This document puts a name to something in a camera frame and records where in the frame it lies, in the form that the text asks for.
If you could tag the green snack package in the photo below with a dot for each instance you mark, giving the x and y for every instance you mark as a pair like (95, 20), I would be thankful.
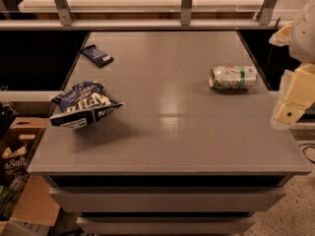
(8, 201)

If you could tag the dark blue snack bar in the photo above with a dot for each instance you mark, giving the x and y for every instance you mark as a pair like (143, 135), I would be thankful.
(96, 55)

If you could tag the lower grey drawer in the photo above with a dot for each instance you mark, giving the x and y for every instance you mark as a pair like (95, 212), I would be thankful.
(148, 226)

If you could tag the green white 7up can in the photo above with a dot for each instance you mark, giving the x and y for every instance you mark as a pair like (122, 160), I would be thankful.
(233, 77)

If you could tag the sea salt chip bag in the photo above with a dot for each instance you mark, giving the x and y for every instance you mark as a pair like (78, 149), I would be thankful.
(14, 163)

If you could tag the blue chip bag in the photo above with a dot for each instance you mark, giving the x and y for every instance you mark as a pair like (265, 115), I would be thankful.
(81, 105)

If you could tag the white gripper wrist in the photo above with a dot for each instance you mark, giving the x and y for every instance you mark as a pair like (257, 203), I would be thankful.
(304, 38)

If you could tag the upper grey drawer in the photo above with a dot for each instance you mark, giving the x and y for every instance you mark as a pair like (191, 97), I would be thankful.
(166, 199)

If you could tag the grey drawer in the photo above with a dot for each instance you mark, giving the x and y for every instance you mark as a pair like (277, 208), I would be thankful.
(148, 226)
(166, 199)

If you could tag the cardboard box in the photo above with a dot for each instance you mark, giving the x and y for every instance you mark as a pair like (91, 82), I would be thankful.
(35, 211)

